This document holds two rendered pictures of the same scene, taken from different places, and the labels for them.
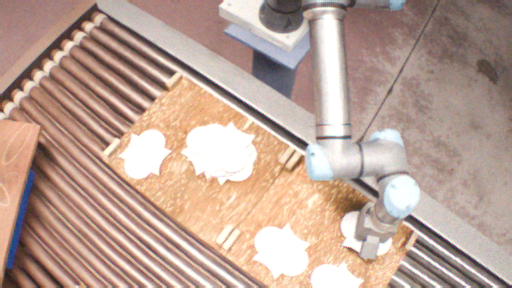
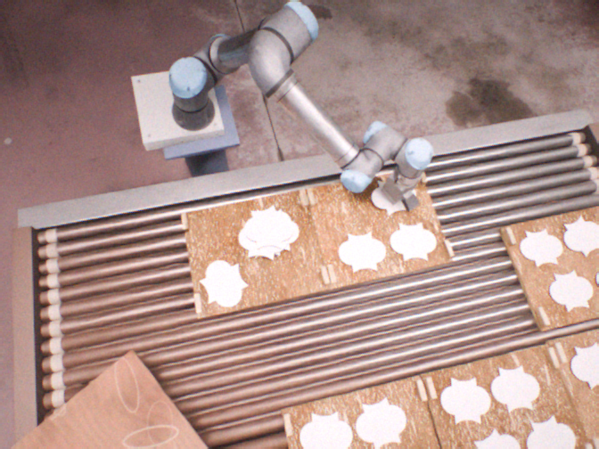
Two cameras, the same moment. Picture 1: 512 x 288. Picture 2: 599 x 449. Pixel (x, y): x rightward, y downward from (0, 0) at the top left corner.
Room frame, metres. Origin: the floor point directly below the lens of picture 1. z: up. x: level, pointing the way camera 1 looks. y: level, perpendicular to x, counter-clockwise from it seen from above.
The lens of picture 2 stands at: (0.15, 0.41, 2.31)
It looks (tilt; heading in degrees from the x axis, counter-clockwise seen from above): 69 degrees down; 307
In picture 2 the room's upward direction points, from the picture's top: 9 degrees clockwise
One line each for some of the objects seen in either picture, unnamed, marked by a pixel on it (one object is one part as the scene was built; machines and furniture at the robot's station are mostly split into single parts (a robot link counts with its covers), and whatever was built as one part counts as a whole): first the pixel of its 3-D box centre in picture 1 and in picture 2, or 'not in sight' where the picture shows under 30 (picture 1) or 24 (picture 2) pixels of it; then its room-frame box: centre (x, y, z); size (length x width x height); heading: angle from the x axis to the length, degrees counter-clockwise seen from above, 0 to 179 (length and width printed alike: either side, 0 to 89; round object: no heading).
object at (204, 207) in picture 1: (196, 156); (254, 250); (0.51, 0.15, 0.93); 0.41 x 0.35 x 0.02; 59
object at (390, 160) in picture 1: (382, 158); (381, 143); (0.43, -0.27, 1.21); 0.11 x 0.11 x 0.08; 10
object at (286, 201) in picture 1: (324, 244); (377, 224); (0.30, -0.20, 0.93); 0.41 x 0.35 x 0.02; 59
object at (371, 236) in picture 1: (374, 231); (405, 189); (0.31, -0.30, 1.05); 0.12 x 0.09 x 0.16; 172
